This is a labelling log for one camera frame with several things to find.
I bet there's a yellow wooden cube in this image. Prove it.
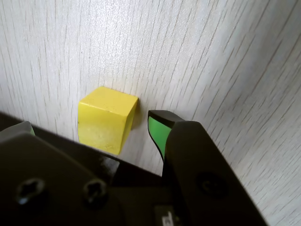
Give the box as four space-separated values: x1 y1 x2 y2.
78 86 139 156

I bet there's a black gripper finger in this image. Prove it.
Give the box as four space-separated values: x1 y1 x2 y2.
148 110 269 226
0 121 127 226

